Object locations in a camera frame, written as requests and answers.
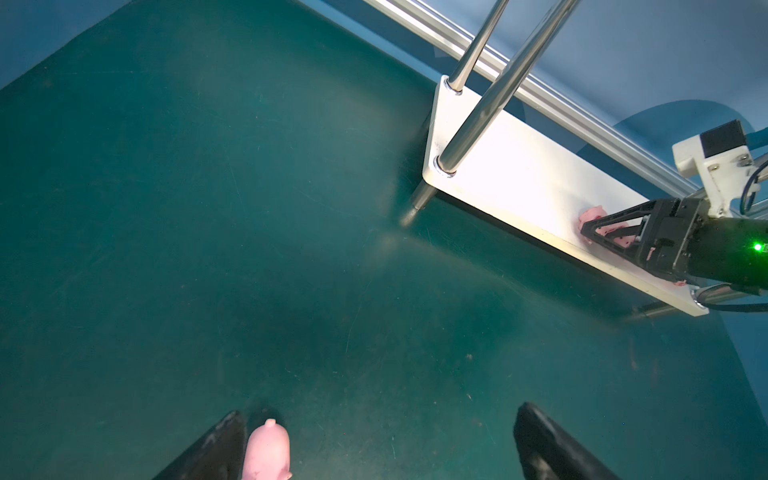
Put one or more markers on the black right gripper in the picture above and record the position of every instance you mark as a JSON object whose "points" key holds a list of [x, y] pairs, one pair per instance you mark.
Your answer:
{"points": [[653, 235]]}

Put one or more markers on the aluminium cage frame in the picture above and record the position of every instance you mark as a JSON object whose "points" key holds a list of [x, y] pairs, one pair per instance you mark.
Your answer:
{"points": [[439, 31]]}

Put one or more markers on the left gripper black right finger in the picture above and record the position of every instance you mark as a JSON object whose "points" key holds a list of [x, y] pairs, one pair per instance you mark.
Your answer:
{"points": [[547, 451]]}

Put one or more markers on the white two-tier shelf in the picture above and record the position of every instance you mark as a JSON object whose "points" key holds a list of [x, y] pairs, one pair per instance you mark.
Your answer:
{"points": [[481, 155]]}

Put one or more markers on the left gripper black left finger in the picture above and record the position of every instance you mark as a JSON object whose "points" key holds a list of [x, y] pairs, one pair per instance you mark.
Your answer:
{"points": [[217, 454]]}

